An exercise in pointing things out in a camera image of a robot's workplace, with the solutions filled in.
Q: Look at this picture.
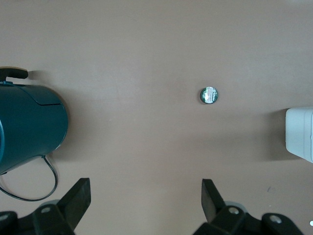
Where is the small round tape ring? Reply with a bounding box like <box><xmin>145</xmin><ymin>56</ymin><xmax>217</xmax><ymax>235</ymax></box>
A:
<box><xmin>199</xmin><ymin>86</ymin><xmax>218</xmax><ymax>104</ymax></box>

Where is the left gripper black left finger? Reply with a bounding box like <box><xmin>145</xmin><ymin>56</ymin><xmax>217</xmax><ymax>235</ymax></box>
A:
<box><xmin>33</xmin><ymin>178</ymin><xmax>91</xmax><ymax>235</ymax></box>

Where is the thin black wire loop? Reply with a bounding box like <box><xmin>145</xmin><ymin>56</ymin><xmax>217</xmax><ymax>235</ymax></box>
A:
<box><xmin>0</xmin><ymin>154</ymin><xmax>59</xmax><ymax>202</ymax></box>

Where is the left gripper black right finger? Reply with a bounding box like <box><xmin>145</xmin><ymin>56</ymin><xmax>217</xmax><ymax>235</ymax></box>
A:
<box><xmin>195</xmin><ymin>179</ymin><xmax>247</xmax><ymax>235</ymax></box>

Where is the black bin pedal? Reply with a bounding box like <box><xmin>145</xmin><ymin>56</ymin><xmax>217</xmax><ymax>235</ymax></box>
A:
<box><xmin>0</xmin><ymin>66</ymin><xmax>27</xmax><ymax>83</ymax></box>

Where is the teal pedal bin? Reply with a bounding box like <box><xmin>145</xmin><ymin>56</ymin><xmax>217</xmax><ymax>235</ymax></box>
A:
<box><xmin>0</xmin><ymin>82</ymin><xmax>69</xmax><ymax>175</ymax></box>

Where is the white plastic box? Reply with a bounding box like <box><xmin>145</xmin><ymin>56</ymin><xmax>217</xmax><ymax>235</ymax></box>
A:
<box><xmin>285</xmin><ymin>107</ymin><xmax>313</xmax><ymax>164</ymax></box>

